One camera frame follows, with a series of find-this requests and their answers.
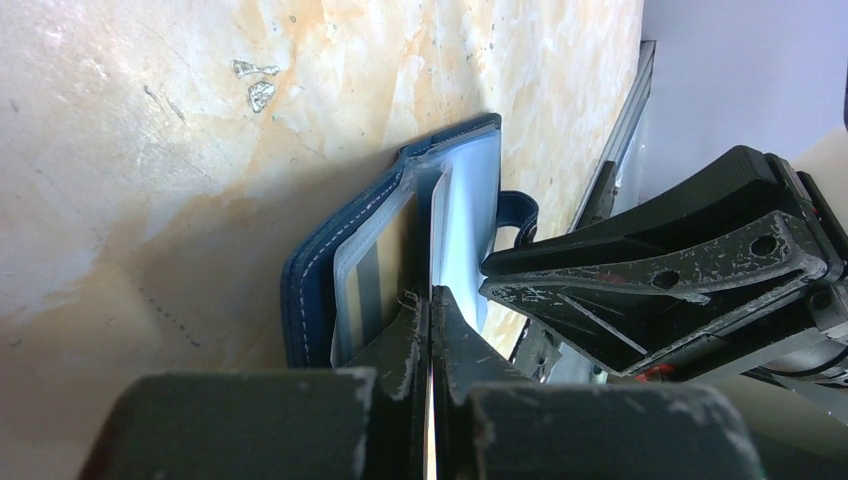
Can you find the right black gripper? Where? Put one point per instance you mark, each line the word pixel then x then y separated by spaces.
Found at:
pixel 633 310

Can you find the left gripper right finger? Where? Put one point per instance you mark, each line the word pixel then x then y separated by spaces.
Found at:
pixel 493 422

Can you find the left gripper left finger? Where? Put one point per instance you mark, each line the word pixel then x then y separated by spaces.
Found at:
pixel 366 420

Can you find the gold credit card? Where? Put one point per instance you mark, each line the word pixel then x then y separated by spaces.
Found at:
pixel 382 271

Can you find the navy leather card holder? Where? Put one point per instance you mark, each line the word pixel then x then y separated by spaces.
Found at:
pixel 312 278

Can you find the aluminium frame post right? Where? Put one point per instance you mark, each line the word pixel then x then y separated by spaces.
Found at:
pixel 614 186

